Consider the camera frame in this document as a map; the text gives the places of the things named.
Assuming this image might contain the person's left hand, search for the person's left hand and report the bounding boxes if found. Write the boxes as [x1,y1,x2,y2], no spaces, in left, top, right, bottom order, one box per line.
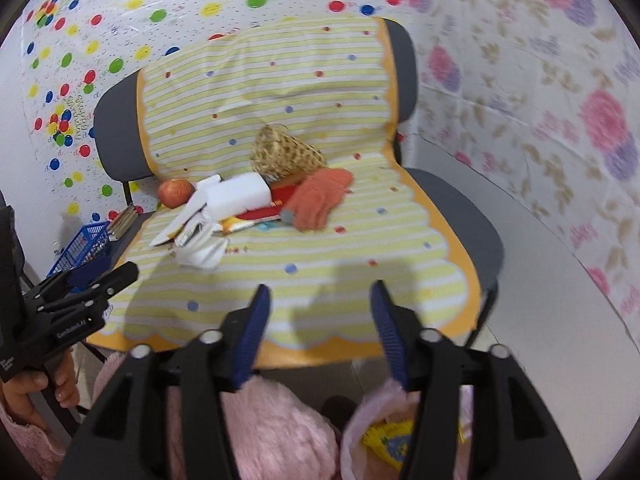
[0,352,81,428]

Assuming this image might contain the yellow crumpled wrapper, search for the yellow crumpled wrapper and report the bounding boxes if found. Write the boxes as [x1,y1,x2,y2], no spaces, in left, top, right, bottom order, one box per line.
[361,420,418,471]

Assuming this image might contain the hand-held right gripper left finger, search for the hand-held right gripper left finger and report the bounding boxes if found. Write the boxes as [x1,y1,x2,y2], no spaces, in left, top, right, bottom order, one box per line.
[57,284,273,480]

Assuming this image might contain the floral plastic sheet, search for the floral plastic sheet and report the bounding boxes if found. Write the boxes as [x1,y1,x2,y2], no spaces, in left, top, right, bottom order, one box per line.
[400,0,640,321]

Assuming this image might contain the grey padded chair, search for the grey padded chair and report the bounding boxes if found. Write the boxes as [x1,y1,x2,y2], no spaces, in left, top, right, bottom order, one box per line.
[92,17,505,361]

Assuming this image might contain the pink plastic bag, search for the pink plastic bag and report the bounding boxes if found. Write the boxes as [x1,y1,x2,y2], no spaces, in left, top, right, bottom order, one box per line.
[340,380,476,480]

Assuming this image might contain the orange knitted glove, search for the orange knitted glove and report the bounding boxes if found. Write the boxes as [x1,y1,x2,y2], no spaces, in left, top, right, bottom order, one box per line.
[287,167,355,233]

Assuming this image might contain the red flat packet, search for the red flat packet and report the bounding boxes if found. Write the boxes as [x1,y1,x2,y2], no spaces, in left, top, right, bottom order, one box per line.
[232,185,301,223]

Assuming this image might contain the yellow striped dotted cloth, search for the yellow striped dotted cloth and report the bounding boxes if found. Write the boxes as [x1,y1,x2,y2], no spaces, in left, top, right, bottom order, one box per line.
[86,16,483,361]

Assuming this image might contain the pink fluffy pants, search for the pink fluffy pants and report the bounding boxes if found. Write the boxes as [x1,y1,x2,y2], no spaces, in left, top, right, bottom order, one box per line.
[92,350,337,480]

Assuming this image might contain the polka dot plastic sheet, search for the polka dot plastic sheet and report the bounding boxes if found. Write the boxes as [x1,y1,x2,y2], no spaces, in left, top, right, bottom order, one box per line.
[0,0,416,223]

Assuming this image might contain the red apple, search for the red apple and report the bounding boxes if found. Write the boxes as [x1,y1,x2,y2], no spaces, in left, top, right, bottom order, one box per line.
[158,178,196,208]

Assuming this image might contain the person's left forearm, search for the person's left forearm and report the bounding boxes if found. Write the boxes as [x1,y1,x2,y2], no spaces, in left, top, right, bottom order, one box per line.
[0,400,68,478]

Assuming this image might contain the white foam block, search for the white foam block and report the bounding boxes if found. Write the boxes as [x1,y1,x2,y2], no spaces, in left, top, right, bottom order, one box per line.
[195,172,273,223]

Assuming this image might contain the blue plastic basket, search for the blue plastic basket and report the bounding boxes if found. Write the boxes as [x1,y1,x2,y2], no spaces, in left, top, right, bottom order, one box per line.
[47,221,113,293]

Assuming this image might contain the brown book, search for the brown book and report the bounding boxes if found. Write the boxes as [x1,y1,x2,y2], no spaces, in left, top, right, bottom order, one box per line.
[105,205,141,242]

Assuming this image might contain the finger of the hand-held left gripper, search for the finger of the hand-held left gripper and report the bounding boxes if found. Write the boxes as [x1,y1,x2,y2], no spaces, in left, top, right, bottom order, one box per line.
[47,267,108,291]
[22,261,139,313]

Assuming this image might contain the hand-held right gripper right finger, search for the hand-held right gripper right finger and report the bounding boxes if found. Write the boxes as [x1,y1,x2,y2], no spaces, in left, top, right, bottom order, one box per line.
[369,280,583,480]

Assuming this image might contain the crumpled white plastic bag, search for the crumpled white plastic bag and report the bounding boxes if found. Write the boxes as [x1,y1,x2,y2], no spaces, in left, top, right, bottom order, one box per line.
[172,220,231,270]

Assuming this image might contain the woven wicker basket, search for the woven wicker basket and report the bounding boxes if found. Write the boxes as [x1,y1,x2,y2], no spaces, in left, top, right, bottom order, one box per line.
[250,125,326,181]

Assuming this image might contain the yellow flat packet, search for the yellow flat packet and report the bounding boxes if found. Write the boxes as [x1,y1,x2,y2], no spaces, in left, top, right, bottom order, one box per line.
[220,217,281,236]

